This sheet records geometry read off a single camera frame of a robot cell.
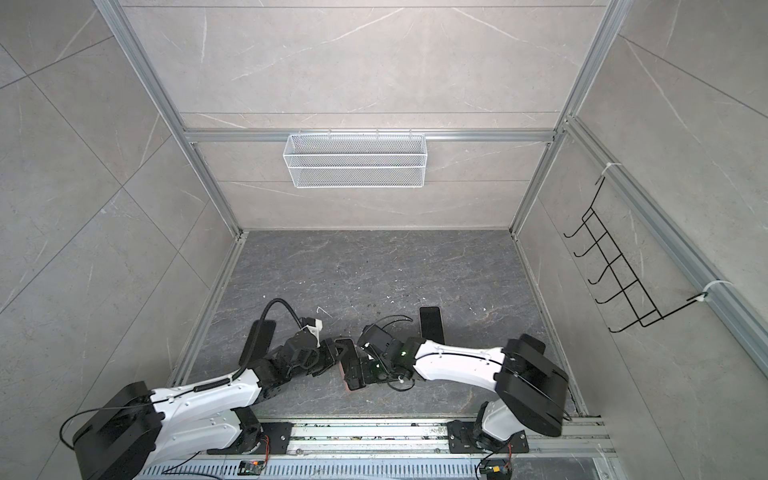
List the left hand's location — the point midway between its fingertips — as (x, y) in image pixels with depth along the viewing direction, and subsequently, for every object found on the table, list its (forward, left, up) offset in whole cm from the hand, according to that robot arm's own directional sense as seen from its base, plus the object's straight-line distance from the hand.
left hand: (350, 343), depth 83 cm
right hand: (-8, -3, -3) cm, 9 cm away
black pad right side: (+1, -56, -7) cm, 56 cm away
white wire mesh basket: (+56, -1, +23) cm, 61 cm away
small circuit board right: (-30, -36, -7) cm, 47 cm away
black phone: (-9, -1, +8) cm, 12 cm away
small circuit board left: (-27, +24, -8) cm, 37 cm away
